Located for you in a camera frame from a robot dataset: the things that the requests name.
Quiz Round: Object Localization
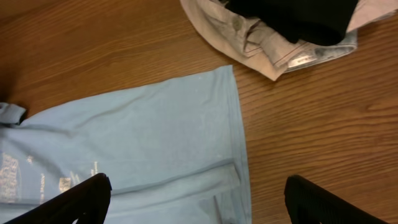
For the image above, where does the black garment on pile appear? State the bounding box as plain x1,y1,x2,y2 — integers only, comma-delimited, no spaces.
225,0,358,46

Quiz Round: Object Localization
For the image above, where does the light blue t-shirt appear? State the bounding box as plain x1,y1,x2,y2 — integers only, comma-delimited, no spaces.
1,65,252,223

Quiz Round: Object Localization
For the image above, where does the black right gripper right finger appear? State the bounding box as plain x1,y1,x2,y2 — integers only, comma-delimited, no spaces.
284,175,387,224

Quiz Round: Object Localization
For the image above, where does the beige button shirt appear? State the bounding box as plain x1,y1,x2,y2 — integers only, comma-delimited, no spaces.
180,0,397,81

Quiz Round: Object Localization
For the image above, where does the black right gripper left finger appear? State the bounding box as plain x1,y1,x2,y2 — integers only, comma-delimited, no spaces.
6,173,112,224

